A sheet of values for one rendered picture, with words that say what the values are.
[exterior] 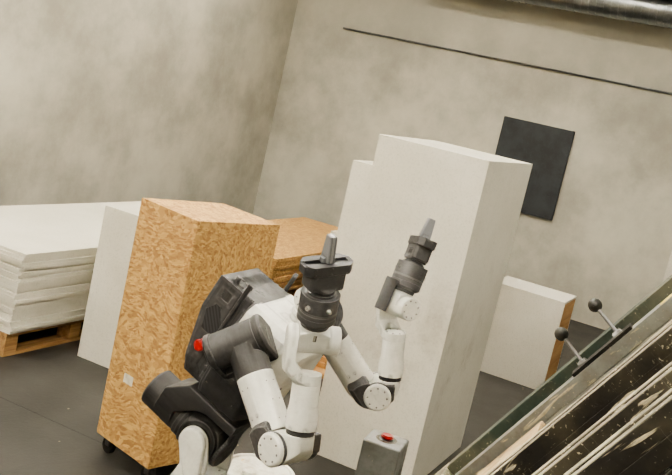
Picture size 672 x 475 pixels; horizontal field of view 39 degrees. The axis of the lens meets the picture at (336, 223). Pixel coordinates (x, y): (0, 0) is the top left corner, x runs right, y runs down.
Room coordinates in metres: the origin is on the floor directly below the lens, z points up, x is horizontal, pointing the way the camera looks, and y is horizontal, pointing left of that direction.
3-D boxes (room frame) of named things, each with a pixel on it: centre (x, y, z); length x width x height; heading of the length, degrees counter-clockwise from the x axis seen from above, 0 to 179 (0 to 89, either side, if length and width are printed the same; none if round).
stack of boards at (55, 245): (6.51, 1.66, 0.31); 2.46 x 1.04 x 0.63; 156
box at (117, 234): (5.83, 0.87, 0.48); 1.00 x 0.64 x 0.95; 156
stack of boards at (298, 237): (8.90, 0.39, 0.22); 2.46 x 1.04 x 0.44; 156
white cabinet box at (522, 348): (7.34, -1.66, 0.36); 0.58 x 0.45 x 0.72; 66
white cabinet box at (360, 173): (7.03, -0.45, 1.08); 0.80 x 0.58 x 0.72; 156
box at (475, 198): (5.14, -0.57, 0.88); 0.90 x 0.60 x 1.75; 156
